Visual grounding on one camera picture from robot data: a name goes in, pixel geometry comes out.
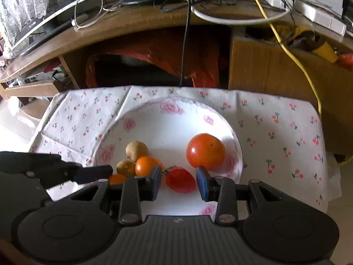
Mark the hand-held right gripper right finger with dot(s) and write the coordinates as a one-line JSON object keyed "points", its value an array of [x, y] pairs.
{"points": [[202, 183]]}

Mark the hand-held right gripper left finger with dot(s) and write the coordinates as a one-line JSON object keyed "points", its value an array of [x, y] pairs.
{"points": [[155, 183]]}

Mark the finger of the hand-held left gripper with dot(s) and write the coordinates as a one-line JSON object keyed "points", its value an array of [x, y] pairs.
{"points": [[93, 172]]}

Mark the smooth orange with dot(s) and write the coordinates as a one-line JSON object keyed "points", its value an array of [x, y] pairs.
{"points": [[146, 165]]}

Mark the red strawberry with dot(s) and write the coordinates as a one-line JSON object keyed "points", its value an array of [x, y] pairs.
{"points": [[180, 181]]}

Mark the dimpled orange mandarin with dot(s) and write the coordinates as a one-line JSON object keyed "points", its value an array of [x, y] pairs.
{"points": [[117, 179]]}

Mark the large orange-red tomato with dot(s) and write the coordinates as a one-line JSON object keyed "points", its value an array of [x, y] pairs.
{"points": [[205, 150]]}

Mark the white floral plate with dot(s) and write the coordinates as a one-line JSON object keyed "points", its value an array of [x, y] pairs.
{"points": [[171, 127]]}

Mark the white round object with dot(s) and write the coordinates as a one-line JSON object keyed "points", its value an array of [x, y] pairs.
{"points": [[15, 105]]}

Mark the cherry print tablecloth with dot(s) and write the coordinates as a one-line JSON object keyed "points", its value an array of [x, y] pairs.
{"points": [[275, 143]]}

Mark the grey media player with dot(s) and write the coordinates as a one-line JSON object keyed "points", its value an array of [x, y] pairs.
{"points": [[38, 77]]}

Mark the dark red bag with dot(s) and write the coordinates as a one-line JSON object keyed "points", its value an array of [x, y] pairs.
{"points": [[204, 69]]}

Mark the small brown wooden cabinet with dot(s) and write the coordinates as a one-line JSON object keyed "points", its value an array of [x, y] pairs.
{"points": [[262, 66]]}

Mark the white plastic sheet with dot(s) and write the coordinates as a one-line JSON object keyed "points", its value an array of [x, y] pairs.
{"points": [[334, 176]]}

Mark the white charger plug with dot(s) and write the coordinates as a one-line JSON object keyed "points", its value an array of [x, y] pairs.
{"points": [[74, 23]]}

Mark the wooden television stand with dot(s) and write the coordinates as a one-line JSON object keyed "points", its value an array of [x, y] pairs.
{"points": [[138, 24]]}

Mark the white lace cloth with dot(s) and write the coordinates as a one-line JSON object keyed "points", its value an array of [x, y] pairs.
{"points": [[22, 8]]}

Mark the yellow box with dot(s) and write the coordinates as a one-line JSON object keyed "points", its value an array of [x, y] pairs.
{"points": [[325, 50]]}

